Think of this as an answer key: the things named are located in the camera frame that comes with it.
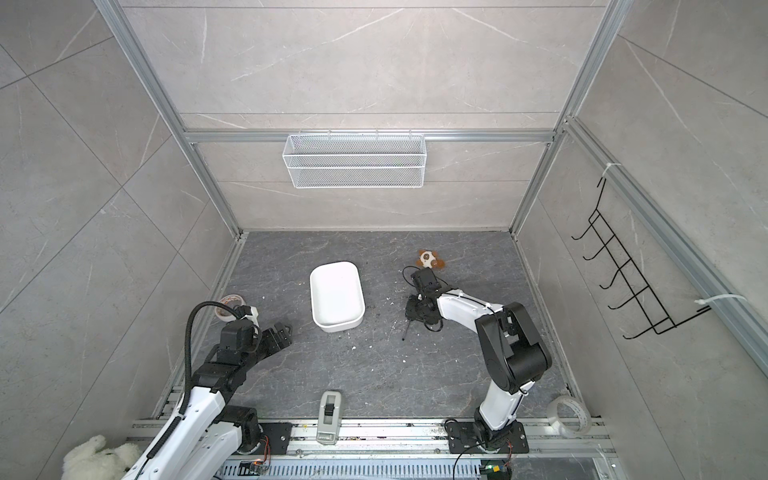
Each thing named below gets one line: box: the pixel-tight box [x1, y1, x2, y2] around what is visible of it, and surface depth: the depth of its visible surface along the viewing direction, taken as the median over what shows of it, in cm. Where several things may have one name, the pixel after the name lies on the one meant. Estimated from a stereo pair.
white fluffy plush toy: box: [61, 434, 142, 480], surface depth 57 cm
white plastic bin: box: [310, 261, 366, 333], surface depth 102 cm
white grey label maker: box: [316, 391, 342, 445], surface depth 76 cm
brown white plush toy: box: [416, 249, 445, 269], surface depth 109 cm
